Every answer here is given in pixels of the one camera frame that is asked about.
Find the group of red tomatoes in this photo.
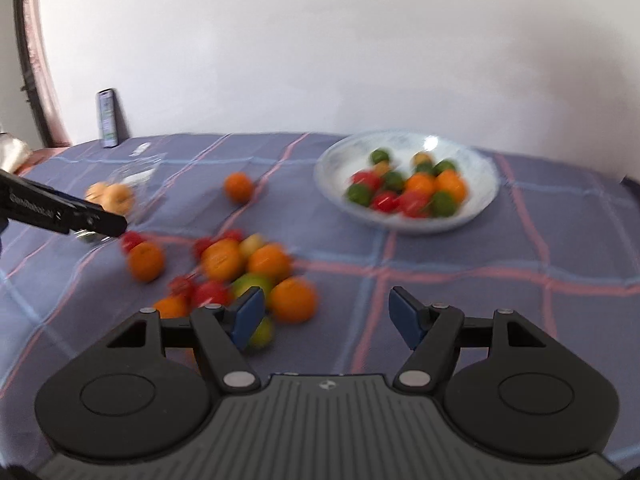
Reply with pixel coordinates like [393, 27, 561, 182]
[120, 170, 433, 308]

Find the reddish curved frame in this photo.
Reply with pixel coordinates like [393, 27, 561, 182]
[12, 0, 73, 150]

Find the white crumpled cloth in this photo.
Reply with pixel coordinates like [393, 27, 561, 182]
[0, 132, 32, 176]

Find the white porcelain bowl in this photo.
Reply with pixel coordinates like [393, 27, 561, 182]
[313, 130, 501, 235]

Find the grey-blue plaid cloth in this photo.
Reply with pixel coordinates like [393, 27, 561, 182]
[0, 131, 640, 480]

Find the clear plastic clamshell container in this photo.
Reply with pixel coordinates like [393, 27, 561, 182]
[75, 155, 168, 247]

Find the large orange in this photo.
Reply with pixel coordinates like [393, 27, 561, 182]
[223, 172, 256, 204]

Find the plain yellow pepino melon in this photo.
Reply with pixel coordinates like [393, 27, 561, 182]
[102, 183, 137, 216]

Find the black remote control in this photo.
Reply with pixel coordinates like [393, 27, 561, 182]
[96, 88, 120, 149]

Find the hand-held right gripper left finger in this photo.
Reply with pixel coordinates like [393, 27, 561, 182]
[105, 286, 266, 395]

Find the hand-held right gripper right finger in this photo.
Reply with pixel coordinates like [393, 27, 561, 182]
[389, 286, 548, 395]

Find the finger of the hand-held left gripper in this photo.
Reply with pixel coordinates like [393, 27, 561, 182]
[62, 192, 129, 238]

